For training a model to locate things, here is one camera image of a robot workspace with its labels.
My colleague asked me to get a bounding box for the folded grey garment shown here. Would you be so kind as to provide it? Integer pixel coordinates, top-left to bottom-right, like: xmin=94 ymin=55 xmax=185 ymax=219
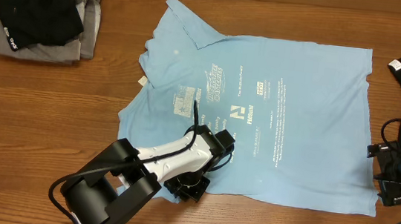
xmin=0 ymin=0 xmax=101 ymax=64

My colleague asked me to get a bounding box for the folded black garment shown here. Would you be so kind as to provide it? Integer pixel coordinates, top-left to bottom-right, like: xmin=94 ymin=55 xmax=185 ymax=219
xmin=0 ymin=0 xmax=84 ymax=52

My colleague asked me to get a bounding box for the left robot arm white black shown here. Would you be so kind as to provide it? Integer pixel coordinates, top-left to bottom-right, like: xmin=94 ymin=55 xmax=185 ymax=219
xmin=60 ymin=125 xmax=235 ymax=224

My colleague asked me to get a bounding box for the light blue t-shirt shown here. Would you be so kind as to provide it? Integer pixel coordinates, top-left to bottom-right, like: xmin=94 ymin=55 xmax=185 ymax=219
xmin=118 ymin=0 xmax=377 ymax=217

